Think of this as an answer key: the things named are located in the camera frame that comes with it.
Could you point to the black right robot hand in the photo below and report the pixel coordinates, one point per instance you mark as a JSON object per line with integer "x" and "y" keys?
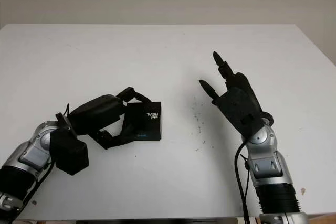
{"x": 241, "y": 87}

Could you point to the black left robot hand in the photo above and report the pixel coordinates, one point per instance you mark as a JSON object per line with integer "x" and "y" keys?
{"x": 105, "y": 113}

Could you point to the black RealSense box lid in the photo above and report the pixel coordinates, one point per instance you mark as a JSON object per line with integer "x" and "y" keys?
{"x": 147, "y": 121}

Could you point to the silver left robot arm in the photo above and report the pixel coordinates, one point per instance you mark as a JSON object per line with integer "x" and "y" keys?
{"x": 23, "y": 161}

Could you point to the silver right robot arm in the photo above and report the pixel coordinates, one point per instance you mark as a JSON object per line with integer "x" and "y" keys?
{"x": 270, "y": 166}

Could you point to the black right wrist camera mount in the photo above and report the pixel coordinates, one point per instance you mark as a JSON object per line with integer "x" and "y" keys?
{"x": 239, "y": 113}

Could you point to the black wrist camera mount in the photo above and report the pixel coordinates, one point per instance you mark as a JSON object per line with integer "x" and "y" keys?
{"x": 239, "y": 113}
{"x": 71, "y": 153}

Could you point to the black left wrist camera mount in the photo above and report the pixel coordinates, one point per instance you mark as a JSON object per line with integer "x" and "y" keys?
{"x": 71, "y": 153}

